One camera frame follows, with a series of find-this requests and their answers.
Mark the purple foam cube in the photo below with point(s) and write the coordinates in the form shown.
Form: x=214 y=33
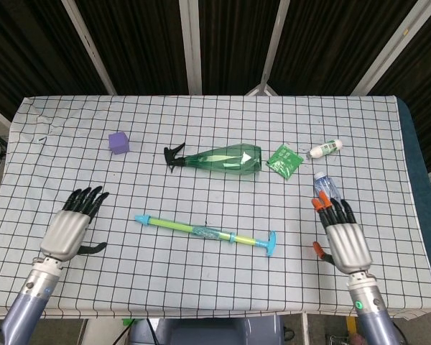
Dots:
x=118 y=143

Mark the small green plastic part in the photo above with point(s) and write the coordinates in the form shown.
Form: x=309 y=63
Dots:
x=128 y=322

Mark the clear plastic water bottle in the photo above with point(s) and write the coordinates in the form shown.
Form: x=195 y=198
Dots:
x=325 y=185

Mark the yellow strip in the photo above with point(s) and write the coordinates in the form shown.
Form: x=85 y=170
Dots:
x=351 y=326

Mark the blue table edge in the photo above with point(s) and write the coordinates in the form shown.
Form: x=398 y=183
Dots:
x=422 y=172

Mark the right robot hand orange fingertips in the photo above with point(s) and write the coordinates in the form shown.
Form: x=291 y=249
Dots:
x=348 y=248

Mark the blue yellow pump syringe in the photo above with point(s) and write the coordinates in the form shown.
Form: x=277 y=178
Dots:
x=208 y=232

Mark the white black-grid tablecloth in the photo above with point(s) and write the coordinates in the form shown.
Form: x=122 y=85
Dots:
x=201 y=284

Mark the small white bottle green label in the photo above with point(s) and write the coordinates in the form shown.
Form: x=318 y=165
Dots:
x=325 y=148

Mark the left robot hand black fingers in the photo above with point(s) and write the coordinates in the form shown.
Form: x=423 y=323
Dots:
x=64 y=233

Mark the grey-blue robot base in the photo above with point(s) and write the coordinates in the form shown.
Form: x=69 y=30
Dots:
x=208 y=332

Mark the white frame post with foot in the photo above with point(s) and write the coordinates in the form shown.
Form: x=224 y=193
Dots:
x=273 y=46

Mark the green spray bottle black nozzle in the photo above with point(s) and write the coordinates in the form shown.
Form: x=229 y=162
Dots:
x=230 y=161

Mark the green sachet packet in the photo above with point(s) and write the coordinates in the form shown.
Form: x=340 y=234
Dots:
x=283 y=160

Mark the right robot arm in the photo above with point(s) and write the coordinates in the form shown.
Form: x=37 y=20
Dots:
x=370 y=309

